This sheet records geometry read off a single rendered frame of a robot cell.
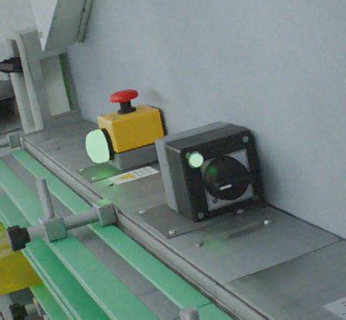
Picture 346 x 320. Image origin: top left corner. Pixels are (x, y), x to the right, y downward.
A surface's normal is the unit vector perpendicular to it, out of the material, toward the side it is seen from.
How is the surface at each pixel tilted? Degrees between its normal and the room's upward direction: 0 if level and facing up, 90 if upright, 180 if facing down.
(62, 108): 90
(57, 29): 90
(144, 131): 90
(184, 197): 0
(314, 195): 0
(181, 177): 0
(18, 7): 90
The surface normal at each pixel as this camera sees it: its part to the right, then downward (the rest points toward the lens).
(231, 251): -0.19, -0.95
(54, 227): 0.35, 0.15
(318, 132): -0.92, 0.26
